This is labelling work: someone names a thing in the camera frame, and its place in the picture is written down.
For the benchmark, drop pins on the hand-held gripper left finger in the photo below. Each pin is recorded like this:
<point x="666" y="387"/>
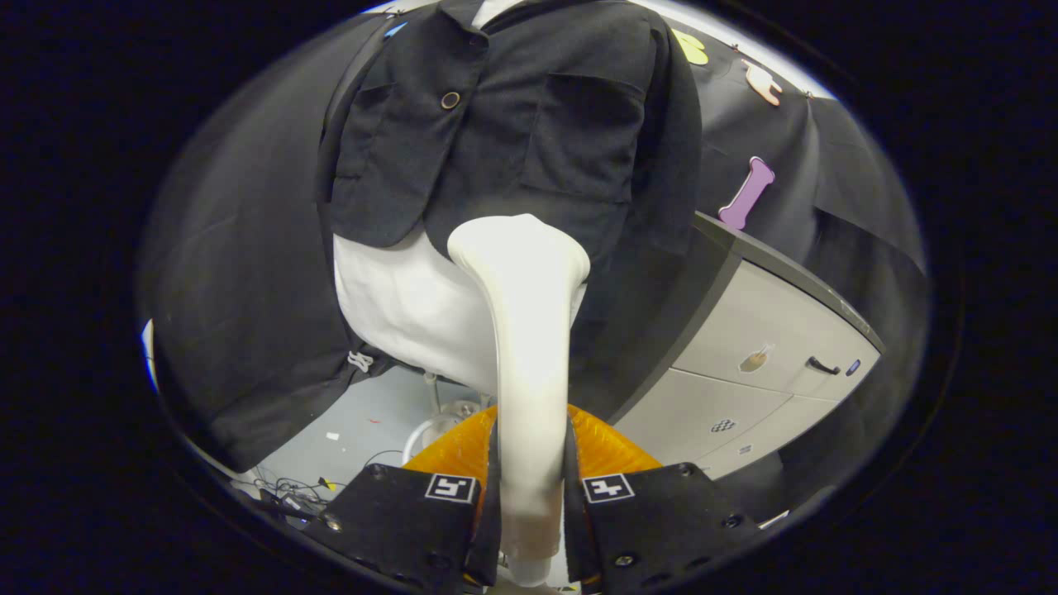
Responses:
<point x="397" y="521"/>

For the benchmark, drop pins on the white mannequin torso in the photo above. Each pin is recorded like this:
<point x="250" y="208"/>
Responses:
<point x="397" y="306"/>

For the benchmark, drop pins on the black jacket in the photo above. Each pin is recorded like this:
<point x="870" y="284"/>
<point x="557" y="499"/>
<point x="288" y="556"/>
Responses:
<point x="537" y="124"/>

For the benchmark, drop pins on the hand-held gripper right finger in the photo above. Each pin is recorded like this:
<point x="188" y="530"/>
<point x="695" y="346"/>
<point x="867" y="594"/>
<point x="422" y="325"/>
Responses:
<point x="661" y="521"/>

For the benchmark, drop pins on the metal mannequin stand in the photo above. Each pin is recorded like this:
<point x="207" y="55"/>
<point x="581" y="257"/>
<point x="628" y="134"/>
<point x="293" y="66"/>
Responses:
<point x="459" y="409"/>

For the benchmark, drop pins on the white garment steamer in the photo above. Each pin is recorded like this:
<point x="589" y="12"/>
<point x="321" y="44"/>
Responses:
<point x="529" y="330"/>

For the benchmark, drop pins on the grey cabinet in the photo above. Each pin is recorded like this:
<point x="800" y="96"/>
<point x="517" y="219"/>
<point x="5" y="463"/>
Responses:
<point x="744" y="330"/>

